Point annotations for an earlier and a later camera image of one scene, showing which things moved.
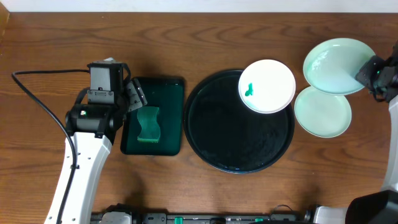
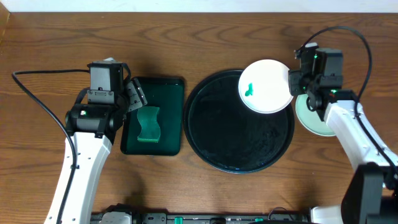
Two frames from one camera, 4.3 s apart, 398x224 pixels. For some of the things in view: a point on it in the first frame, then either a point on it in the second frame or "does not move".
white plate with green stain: (267, 86) does not move
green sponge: (148, 118) does not move
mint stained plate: (330, 66) -> (311, 119)
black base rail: (143, 218) does not move
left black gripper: (135, 94) does not move
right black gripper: (365, 71) -> (294, 84)
